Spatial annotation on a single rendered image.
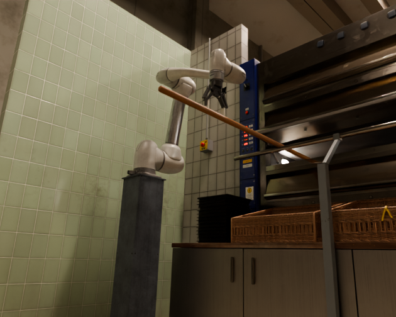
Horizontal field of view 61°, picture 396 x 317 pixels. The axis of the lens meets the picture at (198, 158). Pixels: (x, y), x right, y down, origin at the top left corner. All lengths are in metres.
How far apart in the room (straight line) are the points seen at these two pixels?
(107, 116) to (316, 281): 1.93
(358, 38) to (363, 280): 1.64
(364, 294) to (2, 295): 1.94
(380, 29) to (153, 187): 1.82
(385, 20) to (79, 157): 2.29
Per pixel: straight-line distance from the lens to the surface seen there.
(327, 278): 1.69
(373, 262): 1.68
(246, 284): 1.99
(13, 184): 2.41
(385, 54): 2.54
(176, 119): 2.51
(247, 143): 2.76
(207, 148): 2.99
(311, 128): 2.47
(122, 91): 2.98
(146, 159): 2.31
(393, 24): 2.64
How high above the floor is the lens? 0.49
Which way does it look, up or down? 16 degrees up
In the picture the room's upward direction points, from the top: 2 degrees clockwise
